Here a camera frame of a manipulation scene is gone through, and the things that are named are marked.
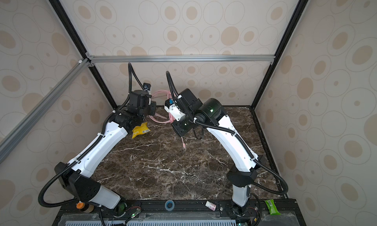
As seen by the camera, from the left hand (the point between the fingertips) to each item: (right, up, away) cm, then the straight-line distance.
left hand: (152, 98), depth 74 cm
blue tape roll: (+9, -55, +1) cm, 55 cm away
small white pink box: (+29, -54, -1) cm, 61 cm away
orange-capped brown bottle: (-30, -52, -6) cm, 60 cm away
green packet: (+60, -55, -1) cm, 81 cm away
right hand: (+13, -15, -10) cm, 22 cm away
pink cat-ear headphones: (+3, -8, -3) cm, 9 cm away
